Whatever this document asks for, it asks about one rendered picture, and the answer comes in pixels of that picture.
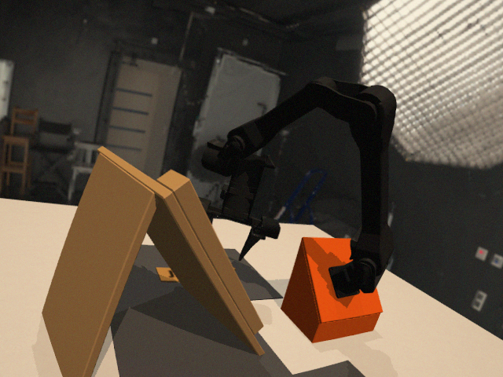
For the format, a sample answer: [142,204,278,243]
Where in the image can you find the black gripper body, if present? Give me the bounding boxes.
[198,180,281,239]

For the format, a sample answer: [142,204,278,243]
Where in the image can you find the orange letter tile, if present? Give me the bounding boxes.
[156,267,179,283]

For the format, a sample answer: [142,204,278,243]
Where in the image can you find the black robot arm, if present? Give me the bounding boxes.
[201,76,397,298]

